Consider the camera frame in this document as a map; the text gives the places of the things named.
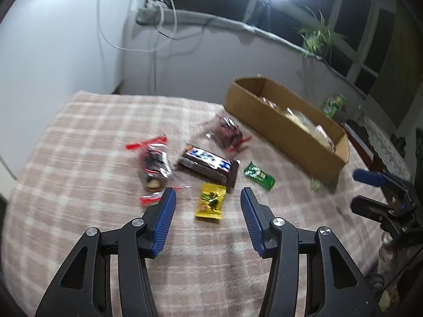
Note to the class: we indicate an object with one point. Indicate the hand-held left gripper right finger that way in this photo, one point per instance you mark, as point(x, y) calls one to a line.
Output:
point(251, 218)

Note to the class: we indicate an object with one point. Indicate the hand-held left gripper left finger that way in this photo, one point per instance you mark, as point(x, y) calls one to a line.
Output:
point(165, 221)

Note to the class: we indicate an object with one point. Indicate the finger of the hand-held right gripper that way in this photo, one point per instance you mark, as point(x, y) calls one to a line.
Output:
point(366, 176)
point(370, 208)

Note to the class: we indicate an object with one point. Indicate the small yellow candy packet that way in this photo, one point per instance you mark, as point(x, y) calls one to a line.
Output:
point(210, 201)

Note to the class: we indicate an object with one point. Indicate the clear pack of crackers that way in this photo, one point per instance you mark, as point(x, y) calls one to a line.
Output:
point(304, 122)

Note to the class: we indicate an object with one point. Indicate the cardboard box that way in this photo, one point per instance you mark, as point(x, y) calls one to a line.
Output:
point(264, 119)

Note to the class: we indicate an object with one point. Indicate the white lace cloth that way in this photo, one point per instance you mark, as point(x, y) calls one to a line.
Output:
point(386, 145)

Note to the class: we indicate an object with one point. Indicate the small green candy packet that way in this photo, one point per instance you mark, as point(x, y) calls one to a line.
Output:
point(259, 175)

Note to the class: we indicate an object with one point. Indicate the clear candy bag red ribbon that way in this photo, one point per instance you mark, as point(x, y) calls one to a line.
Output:
point(155, 168)
point(226, 132)

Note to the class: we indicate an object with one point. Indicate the large brown chocolate bar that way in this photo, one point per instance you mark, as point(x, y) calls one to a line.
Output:
point(205, 161)

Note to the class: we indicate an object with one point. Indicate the green printed bag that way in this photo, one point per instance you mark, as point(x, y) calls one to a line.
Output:
point(333, 104)

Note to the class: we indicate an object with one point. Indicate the potted spider plant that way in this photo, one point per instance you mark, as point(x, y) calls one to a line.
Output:
point(317, 36)

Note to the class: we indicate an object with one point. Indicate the black light tripod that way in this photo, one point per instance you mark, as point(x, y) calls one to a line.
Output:
point(264, 13)

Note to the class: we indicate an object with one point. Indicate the white cabinet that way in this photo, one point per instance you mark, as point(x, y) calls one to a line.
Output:
point(49, 56)

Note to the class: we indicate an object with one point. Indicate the grey windowsill padding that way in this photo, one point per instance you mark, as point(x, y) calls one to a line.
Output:
point(198, 18)

